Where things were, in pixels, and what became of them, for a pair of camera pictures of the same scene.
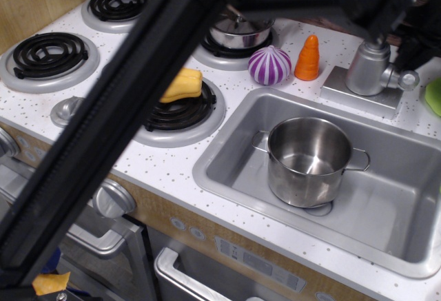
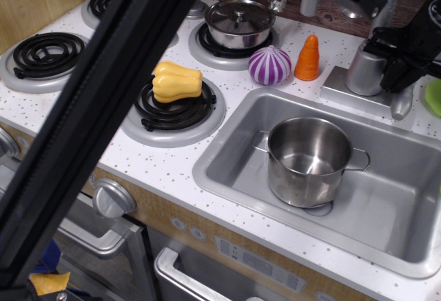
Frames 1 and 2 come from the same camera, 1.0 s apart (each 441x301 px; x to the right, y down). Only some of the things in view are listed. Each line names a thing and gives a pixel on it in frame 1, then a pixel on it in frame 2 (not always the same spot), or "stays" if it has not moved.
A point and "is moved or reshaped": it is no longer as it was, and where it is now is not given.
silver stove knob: (113, 199) stays
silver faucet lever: (406, 80) is moved or reshaped
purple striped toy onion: (269, 66) stays
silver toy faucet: (370, 82) stays
